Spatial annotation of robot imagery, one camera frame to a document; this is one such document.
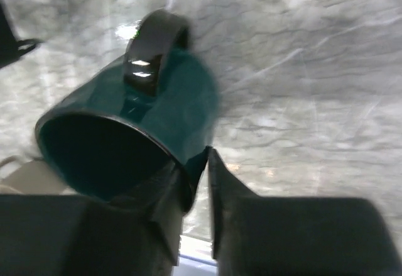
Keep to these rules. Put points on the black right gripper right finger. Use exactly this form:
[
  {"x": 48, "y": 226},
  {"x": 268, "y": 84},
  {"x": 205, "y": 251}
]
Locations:
[{"x": 256, "y": 235}]

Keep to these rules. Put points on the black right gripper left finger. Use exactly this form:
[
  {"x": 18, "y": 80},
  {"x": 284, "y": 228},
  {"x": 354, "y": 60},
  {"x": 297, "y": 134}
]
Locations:
[{"x": 137, "y": 233}]

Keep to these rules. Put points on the dark green patterned mug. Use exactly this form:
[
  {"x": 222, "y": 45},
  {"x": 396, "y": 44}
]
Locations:
[{"x": 156, "y": 104}]

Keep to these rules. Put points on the olive brown small cup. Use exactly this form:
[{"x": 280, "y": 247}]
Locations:
[{"x": 31, "y": 178}]

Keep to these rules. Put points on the black wire dish rack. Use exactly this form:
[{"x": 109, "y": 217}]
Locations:
[{"x": 13, "y": 48}]

